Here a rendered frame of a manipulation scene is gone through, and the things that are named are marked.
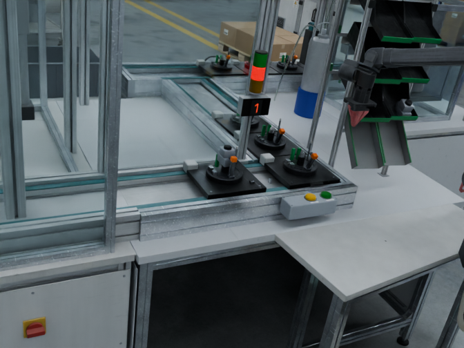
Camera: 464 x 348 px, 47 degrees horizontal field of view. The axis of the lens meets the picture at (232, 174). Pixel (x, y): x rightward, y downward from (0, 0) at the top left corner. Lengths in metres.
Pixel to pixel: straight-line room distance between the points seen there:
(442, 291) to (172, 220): 2.10
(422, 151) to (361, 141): 1.15
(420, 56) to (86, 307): 1.35
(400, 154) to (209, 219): 0.95
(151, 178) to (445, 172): 2.19
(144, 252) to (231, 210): 0.35
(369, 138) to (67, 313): 1.37
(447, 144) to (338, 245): 1.74
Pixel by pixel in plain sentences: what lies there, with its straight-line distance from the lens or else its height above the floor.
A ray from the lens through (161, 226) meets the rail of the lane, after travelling 1.79.
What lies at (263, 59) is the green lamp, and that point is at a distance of 2.01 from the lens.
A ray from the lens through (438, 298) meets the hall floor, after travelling 3.42.
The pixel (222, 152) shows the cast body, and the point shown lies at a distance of 1.96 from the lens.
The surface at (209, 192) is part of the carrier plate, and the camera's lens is 1.89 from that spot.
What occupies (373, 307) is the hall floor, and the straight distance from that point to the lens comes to 3.16.
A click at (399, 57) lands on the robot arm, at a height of 1.51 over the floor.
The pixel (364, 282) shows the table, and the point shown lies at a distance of 1.81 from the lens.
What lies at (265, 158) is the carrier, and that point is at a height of 0.99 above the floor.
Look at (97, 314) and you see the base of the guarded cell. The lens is 1.86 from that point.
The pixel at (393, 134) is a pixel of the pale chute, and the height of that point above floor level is 1.09.
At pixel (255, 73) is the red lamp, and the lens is 2.03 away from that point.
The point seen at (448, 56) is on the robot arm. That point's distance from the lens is 1.85.
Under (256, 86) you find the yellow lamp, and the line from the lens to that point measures 2.04.
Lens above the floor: 1.88
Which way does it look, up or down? 27 degrees down
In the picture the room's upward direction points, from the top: 8 degrees clockwise
